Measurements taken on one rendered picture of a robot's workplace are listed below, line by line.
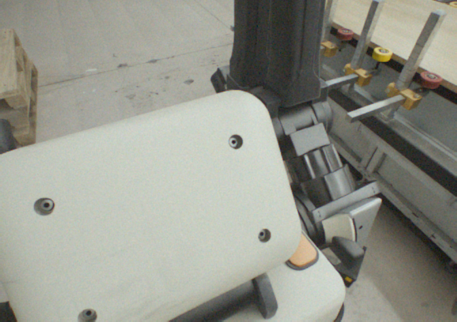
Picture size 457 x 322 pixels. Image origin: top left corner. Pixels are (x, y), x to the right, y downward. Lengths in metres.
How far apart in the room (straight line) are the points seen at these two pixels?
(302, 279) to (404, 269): 1.59
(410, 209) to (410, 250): 0.23
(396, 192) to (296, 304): 1.68
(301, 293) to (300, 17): 0.28
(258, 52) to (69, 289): 0.38
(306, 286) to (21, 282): 0.22
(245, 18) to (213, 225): 0.31
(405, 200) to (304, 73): 1.61
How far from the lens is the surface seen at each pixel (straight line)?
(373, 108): 1.24
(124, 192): 0.19
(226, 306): 0.25
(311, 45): 0.37
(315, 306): 0.29
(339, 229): 0.37
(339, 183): 0.38
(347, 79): 1.45
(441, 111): 1.58
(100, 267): 0.20
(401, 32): 1.83
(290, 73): 0.36
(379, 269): 1.81
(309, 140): 0.39
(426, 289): 1.88
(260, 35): 0.45
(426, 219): 1.90
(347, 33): 1.67
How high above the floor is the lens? 1.51
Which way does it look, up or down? 46 degrees down
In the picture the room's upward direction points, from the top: straight up
